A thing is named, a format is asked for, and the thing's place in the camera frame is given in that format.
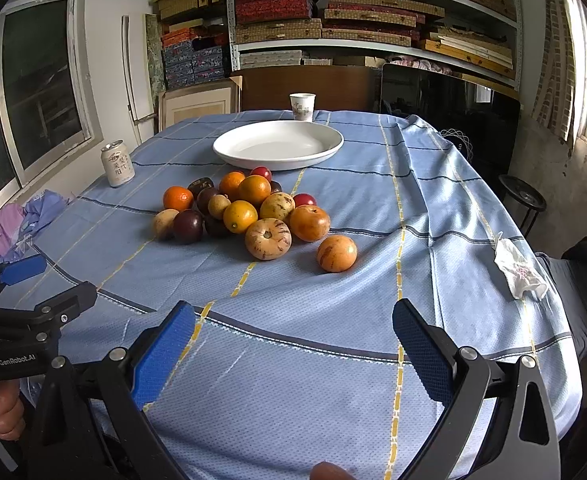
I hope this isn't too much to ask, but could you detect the tan passion fruit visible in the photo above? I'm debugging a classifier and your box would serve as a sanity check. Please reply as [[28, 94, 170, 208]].
[[152, 208, 180, 240]]

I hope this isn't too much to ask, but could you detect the dark purple plum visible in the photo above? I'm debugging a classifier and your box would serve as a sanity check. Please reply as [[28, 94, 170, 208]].
[[172, 209, 205, 244]]

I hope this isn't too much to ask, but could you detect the orange tangerine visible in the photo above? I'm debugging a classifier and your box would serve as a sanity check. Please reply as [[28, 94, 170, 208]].
[[238, 174, 272, 207], [162, 186, 194, 212]]

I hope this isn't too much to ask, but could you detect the orange striped fruit front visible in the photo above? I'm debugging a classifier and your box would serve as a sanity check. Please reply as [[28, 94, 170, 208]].
[[316, 235, 357, 273]]

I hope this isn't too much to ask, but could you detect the striped yellow pepino melon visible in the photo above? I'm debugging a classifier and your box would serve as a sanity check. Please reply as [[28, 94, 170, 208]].
[[245, 218, 292, 261]]

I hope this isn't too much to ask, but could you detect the yellow orange citrus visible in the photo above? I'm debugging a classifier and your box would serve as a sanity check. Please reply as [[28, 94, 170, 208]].
[[223, 200, 258, 234]]

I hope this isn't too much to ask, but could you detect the large orange persimmon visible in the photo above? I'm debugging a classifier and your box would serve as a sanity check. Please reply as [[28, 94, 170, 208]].
[[289, 205, 330, 243]]

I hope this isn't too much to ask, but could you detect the red tomato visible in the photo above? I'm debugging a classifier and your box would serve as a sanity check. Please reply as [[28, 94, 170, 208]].
[[250, 166, 272, 182], [293, 193, 316, 207]]

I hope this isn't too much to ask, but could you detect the person's left hand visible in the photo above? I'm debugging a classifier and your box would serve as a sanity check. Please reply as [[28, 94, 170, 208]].
[[0, 380, 26, 441]]

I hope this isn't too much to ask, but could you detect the person's right hand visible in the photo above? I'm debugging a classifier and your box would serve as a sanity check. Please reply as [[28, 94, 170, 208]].
[[309, 462, 355, 480]]

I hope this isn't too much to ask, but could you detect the crumpled white tissue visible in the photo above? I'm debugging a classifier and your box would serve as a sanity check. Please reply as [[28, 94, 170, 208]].
[[494, 232, 549, 300]]

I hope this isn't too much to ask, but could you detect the white beverage can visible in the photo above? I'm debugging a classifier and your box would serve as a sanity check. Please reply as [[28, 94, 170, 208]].
[[100, 140, 135, 188]]

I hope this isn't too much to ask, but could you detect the black round stool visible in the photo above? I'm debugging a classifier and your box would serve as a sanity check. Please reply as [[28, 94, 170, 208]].
[[499, 174, 547, 237]]

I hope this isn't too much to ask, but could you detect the blue checked tablecloth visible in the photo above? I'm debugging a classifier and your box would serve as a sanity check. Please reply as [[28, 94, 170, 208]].
[[0, 109, 584, 480]]

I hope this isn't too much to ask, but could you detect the framed picture leaning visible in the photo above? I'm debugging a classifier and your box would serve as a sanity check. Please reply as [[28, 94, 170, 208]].
[[158, 76, 244, 130]]

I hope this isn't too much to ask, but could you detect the white oval plate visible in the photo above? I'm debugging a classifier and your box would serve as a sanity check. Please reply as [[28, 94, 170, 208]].
[[212, 120, 344, 171]]

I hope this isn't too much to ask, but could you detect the beige curtain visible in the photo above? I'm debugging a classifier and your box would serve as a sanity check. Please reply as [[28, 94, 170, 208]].
[[532, 0, 575, 154]]

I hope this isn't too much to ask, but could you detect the brown wooden cabinet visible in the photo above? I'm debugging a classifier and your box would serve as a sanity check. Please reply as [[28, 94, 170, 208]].
[[238, 65, 380, 112]]

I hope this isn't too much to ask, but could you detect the white paper cup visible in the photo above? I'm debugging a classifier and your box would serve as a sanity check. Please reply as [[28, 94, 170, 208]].
[[289, 92, 316, 122]]

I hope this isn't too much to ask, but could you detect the metal storage shelf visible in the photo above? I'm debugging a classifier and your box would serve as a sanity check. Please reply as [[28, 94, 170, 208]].
[[226, 0, 522, 90]]

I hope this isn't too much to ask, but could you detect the window with white frame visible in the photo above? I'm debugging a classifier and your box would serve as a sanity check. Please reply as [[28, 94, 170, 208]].
[[0, 0, 103, 208]]

